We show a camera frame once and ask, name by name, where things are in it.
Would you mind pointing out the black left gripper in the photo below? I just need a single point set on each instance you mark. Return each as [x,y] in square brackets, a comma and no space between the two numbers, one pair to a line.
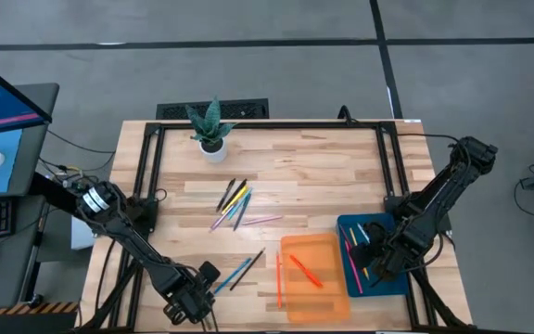
[188,301]

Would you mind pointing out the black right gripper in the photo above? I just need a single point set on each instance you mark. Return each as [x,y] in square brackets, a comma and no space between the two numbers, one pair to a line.
[390,253]

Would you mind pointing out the pink pencil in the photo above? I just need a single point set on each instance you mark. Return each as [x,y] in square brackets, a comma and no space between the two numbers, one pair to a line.
[352,269]

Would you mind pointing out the yellow pencil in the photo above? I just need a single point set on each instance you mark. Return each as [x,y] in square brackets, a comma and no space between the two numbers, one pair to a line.
[353,236]

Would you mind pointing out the white pencil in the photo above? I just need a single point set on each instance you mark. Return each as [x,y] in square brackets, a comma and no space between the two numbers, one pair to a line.
[363,232]

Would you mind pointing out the blue pencil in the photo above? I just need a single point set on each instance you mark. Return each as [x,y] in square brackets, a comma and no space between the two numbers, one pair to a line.
[232,276]

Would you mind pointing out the orange translucent plastic tray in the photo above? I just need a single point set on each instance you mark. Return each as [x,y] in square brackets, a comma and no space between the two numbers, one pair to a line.
[322,301]

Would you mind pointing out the orange pen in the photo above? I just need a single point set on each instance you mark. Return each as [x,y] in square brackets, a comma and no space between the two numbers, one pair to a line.
[306,271]

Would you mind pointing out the black pencil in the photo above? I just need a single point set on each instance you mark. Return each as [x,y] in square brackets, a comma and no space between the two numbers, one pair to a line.
[247,269]

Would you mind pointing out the lilac pen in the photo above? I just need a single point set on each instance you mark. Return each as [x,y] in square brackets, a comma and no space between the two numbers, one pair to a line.
[220,221]

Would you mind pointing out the orange pencil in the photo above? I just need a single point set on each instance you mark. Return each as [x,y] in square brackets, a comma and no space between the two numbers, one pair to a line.
[278,280]

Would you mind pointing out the slate blue pen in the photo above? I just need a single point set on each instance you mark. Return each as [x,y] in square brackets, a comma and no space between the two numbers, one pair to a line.
[242,212]

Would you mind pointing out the pale pink pen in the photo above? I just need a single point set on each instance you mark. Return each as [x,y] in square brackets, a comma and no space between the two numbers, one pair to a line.
[262,220]

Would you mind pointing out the yellow pen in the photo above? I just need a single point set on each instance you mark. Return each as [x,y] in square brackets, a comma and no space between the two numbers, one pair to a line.
[235,199]

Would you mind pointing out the teal pen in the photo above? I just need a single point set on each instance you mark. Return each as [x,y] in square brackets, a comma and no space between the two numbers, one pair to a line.
[243,200]

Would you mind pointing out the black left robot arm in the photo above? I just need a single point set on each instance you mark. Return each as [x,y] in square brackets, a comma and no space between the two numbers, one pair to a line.
[132,241]

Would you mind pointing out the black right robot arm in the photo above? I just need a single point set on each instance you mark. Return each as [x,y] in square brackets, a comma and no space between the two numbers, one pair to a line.
[438,195]

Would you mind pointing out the blue plastic tray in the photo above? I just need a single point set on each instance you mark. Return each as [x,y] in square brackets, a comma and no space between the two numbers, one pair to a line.
[399,286]

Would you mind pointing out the black pen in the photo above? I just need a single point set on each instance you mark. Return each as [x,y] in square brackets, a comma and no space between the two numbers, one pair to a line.
[225,195]
[239,188]

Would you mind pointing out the white box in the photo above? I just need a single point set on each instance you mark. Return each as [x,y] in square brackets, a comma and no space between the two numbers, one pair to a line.
[79,236]

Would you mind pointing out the white plant pot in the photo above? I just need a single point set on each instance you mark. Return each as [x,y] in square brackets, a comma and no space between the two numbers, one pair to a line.
[213,155]

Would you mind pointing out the green snake plant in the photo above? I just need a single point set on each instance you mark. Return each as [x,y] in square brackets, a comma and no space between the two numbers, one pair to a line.
[210,125]

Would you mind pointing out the black floor grate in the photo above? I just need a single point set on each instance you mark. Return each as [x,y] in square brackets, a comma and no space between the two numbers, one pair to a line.
[248,109]

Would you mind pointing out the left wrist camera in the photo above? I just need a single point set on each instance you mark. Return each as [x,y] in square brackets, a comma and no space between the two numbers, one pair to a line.
[210,273]

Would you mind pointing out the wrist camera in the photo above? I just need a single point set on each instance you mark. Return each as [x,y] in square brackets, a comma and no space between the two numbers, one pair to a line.
[210,273]
[374,231]

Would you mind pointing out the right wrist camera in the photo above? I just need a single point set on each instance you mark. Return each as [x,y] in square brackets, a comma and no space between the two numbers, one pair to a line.
[374,231]

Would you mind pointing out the black table frame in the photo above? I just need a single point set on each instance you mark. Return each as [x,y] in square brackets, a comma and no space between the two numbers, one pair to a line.
[271,125]

